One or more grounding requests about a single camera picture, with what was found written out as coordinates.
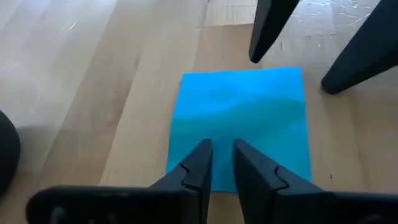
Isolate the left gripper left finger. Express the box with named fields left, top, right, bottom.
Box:
left=149, top=138, right=214, bottom=224

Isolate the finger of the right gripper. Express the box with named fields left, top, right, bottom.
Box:
left=248, top=0, right=301, bottom=64
left=320, top=0, right=398, bottom=95

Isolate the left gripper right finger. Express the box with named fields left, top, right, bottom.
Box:
left=233, top=138, right=336, bottom=224

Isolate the blue sticky note pad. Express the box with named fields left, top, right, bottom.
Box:
left=165, top=66, right=313, bottom=194

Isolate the succulent in black pot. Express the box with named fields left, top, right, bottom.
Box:
left=0, top=110, right=22, bottom=196

